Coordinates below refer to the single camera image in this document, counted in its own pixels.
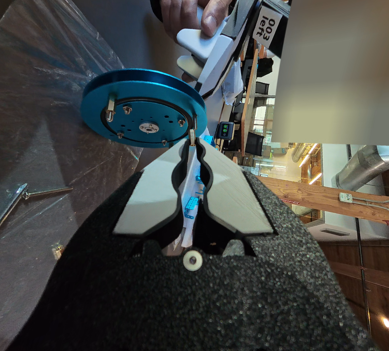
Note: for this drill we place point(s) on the clear plastic bag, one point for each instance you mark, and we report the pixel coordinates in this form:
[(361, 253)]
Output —
[(45, 83)]

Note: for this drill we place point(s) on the brass standoff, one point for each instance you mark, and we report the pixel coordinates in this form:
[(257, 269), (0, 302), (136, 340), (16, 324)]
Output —
[(111, 107), (58, 251), (192, 138)]

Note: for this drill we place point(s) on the wooden beam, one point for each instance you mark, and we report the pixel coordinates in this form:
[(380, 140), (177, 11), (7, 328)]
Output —
[(319, 196)]

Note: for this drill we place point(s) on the wooden edged desk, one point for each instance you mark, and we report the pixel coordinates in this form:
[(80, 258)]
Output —
[(249, 98)]

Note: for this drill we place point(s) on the white electrical box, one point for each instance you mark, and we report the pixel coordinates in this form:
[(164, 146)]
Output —
[(345, 197)]

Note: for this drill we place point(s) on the long metal bolt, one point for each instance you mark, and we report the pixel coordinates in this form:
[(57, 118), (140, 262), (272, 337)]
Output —
[(48, 192)]

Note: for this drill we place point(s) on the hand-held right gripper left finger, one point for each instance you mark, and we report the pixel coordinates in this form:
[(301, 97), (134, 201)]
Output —
[(149, 205)]

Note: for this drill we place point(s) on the round silver air duct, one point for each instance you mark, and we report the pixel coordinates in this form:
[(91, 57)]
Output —
[(361, 168)]

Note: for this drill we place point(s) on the white foam sheet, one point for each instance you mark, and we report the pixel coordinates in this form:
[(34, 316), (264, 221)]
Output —
[(190, 168)]

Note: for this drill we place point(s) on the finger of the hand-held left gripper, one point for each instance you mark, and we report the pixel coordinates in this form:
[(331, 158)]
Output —
[(217, 65)]

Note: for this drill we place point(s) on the blue metal turntable disc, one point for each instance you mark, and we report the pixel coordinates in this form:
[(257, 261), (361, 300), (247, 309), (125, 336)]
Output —
[(97, 104)]

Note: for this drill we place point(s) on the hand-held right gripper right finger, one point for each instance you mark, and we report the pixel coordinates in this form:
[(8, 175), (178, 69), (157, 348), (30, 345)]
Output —
[(234, 202)]

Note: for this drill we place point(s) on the black monitor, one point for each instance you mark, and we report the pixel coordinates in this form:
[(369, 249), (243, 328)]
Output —
[(253, 144)]

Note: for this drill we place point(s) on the white wrapped package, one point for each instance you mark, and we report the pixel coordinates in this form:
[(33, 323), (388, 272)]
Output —
[(234, 86)]

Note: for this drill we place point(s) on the grey power station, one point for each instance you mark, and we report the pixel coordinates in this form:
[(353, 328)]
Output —
[(226, 130)]

